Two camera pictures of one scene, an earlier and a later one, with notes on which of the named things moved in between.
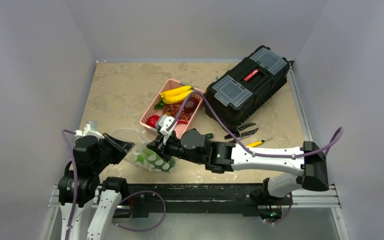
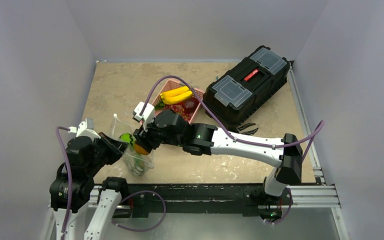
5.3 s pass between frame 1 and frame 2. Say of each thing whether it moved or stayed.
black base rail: stayed
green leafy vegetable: stayed
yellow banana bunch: stayed
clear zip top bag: moved
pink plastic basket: stayed
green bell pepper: moved
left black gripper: stayed
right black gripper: moved
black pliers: stayed
